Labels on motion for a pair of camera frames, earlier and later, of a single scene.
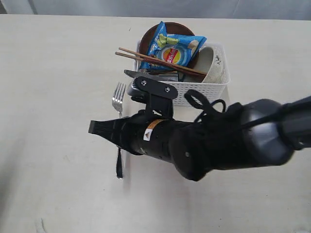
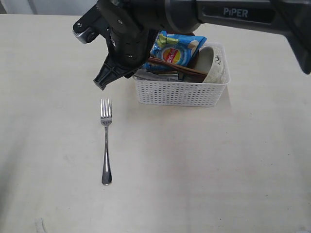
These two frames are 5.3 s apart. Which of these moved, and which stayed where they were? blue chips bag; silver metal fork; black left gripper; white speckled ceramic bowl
Moved: silver metal fork; black left gripper
Stayed: white speckled ceramic bowl; blue chips bag
